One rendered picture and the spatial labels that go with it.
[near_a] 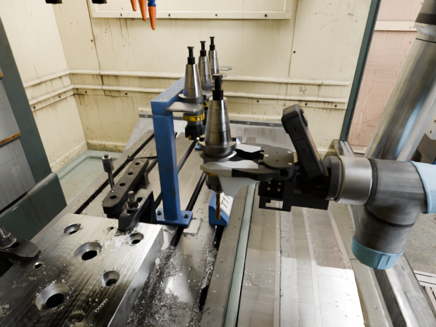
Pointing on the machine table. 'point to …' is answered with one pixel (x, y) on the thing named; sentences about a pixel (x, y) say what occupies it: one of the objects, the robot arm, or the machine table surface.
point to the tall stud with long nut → (108, 168)
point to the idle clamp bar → (138, 171)
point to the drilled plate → (54, 294)
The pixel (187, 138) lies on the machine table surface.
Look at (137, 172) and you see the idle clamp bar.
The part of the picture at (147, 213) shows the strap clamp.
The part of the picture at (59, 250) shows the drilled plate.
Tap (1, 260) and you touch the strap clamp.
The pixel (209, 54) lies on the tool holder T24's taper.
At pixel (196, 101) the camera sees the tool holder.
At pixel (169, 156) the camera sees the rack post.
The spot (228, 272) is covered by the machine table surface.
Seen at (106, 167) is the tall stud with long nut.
